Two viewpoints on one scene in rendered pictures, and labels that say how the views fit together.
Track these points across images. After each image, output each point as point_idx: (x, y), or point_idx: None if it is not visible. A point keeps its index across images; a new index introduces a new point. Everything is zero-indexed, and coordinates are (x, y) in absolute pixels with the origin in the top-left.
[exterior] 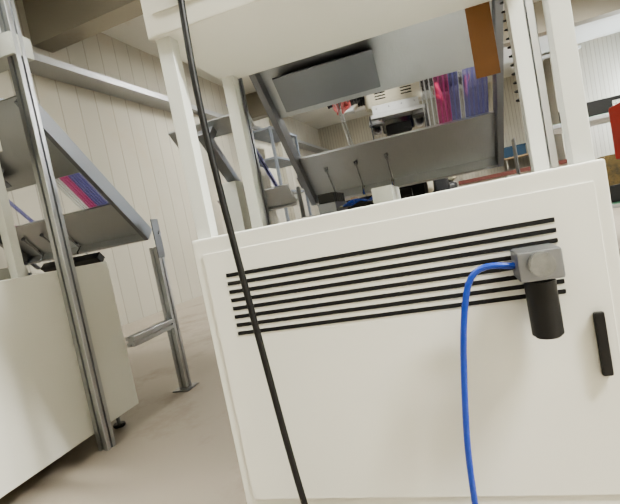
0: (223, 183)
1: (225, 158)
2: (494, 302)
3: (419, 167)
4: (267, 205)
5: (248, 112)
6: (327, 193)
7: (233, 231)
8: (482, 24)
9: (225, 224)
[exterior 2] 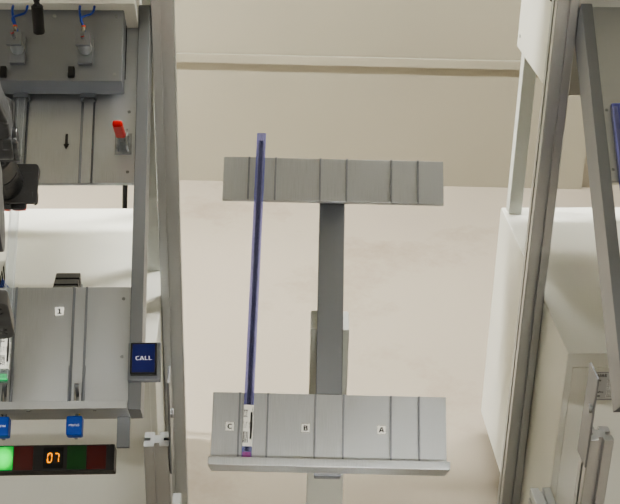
0: (344, 311)
1: (318, 254)
2: None
3: None
4: (160, 273)
5: (155, 143)
6: (65, 273)
7: (122, 198)
8: None
9: (127, 192)
